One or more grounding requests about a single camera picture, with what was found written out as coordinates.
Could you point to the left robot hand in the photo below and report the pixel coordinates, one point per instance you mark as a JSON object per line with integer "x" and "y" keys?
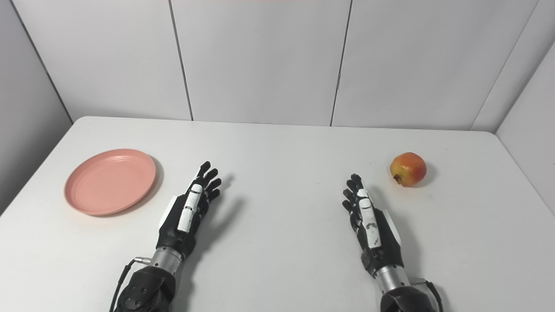
{"x": 182, "y": 225}

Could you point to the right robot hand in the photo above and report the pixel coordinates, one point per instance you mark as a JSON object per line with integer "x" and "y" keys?
{"x": 375, "y": 234}

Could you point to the red-yellow apple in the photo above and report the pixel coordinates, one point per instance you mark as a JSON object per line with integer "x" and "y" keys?
{"x": 408, "y": 169}

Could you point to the pink plate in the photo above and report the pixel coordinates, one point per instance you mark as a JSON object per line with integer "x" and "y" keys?
{"x": 110, "y": 182}

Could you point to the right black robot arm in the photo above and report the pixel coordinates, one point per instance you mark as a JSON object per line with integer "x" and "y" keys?
{"x": 401, "y": 292}

